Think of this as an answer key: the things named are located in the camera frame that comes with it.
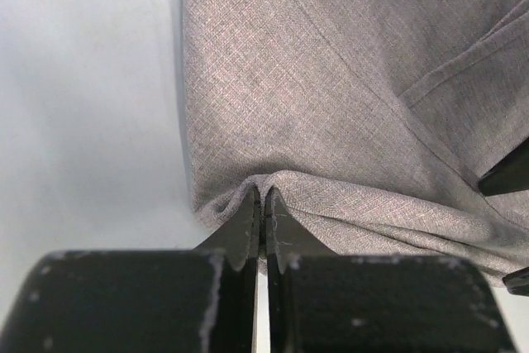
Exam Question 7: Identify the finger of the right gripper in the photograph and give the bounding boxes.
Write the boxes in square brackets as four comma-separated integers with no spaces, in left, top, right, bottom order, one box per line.
[503,267,529,296]
[478,144,529,196]

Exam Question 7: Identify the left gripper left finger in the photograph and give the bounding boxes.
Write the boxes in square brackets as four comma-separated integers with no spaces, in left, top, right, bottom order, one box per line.
[195,188,261,273]

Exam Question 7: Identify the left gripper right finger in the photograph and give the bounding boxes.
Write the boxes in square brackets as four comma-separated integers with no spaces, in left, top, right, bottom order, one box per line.
[263,188,336,273]

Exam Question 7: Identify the grey cloth napkin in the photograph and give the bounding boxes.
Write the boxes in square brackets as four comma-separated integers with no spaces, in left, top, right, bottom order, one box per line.
[183,0,528,284]

